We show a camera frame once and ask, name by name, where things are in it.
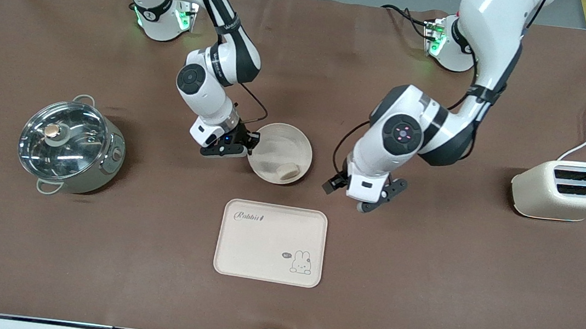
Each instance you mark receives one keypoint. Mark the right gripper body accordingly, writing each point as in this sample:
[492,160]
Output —
[242,135]

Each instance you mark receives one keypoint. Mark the round beige plate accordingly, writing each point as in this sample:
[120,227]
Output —
[281,149]

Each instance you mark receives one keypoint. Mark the small white bun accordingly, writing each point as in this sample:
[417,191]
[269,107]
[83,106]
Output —
[288,171]

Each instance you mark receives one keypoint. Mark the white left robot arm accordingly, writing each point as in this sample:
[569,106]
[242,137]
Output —
[482,53]

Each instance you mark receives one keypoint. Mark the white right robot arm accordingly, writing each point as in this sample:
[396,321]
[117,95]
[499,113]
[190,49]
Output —
[214,28]

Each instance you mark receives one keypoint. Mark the beige rabbit print tray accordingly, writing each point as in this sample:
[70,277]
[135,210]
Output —
[262,244]

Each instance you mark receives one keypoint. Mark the silver green electric pot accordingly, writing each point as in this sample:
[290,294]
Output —
[106,160]

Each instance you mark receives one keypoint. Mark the glass pot lid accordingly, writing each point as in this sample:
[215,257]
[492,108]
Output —
[61,140]

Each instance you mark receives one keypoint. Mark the brown table cover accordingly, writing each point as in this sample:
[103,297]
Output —
[147,280]

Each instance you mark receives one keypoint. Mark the cream two-slot toaster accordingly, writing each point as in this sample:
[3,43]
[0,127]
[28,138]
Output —
[543,193]

